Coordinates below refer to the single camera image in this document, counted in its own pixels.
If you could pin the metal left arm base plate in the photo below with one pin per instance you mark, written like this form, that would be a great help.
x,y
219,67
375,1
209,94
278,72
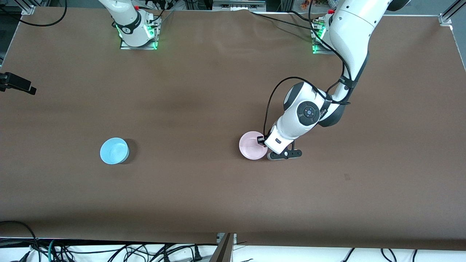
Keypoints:
x,y
322,51

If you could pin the pink bowl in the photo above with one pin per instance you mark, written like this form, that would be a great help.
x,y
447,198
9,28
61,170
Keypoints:
x,y
251,145

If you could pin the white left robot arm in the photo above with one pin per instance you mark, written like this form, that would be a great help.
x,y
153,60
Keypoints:
x,y
355,32

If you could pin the brown table cover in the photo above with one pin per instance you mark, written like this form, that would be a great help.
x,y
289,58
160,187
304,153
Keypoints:
x,y
182,91

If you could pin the black power plug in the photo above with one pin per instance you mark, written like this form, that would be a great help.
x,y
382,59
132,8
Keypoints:
x,y
198,254

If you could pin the aluminium frame post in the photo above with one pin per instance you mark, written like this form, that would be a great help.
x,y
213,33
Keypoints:
x,y
446,18
28,9

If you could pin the grey power strip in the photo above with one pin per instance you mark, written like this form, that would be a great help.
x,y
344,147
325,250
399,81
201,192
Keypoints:
x,y
238,5

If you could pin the blue bowl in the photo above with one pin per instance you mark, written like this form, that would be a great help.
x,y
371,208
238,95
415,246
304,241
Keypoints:
x,y
113,151

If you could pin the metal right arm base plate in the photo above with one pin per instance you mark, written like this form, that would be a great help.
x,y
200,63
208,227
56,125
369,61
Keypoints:
x,y
138,47

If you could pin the colourful floral object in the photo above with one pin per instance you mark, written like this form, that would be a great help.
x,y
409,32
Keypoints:
x,y
309,4

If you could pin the aluminium profile beam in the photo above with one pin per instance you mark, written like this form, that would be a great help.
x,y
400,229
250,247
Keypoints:
x,y
225,251

